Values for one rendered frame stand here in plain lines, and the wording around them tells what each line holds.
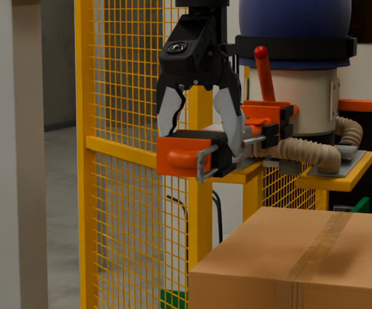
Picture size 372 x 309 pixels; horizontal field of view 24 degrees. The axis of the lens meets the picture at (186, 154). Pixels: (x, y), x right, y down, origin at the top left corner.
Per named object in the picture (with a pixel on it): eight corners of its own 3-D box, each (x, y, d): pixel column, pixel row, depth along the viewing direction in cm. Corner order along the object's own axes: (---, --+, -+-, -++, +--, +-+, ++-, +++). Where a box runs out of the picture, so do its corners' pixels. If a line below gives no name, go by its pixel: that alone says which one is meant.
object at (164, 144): (177, 164, 124) (177, 128, 124) (228, 167, 122) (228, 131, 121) (156, 175, 117) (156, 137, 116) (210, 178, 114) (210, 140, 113)
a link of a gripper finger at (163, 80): (182, 122, 119) (205, 62, 117) (177, 124, 118) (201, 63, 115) (151, 108, 121) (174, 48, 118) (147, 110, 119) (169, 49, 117)
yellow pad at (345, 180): (327, 157, 191) (328, 135, 191) (374, 160, 188) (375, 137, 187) (294, 188, 160) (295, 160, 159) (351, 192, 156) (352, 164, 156)
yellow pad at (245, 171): (242, 152, 197) (242, 130, 197) (286, 155, 194) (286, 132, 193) (193, 181, 166) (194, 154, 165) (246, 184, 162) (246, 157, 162)
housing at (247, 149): (210, 152, 136) (210, 123, 135) (253, 155, 134) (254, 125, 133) (196, 160, 130) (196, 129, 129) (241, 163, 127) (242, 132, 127)
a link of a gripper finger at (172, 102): (179, 149, 125) (202, 89, 122) (164, 156, 119) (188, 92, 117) (160, 140, 125) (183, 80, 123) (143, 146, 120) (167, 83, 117)
